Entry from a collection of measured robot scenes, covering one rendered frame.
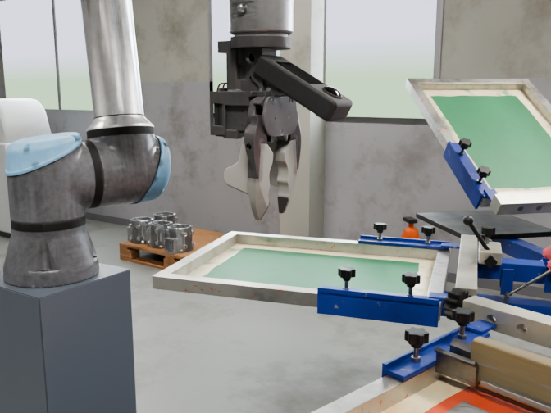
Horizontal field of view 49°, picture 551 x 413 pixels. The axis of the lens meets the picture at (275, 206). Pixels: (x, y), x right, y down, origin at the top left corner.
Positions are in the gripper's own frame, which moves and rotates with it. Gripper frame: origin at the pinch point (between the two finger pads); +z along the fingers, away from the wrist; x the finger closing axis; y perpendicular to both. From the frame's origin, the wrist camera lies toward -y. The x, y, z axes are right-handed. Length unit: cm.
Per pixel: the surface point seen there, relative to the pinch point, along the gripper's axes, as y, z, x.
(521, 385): -22, 35, -42
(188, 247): 296, 116, -310
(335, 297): 28, 37, -69
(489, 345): -16, 30, -44
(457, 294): -2, 31, -71
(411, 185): 135, 61, -401
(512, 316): -15, 33, -67
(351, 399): 1.1, 37.2, -24.8
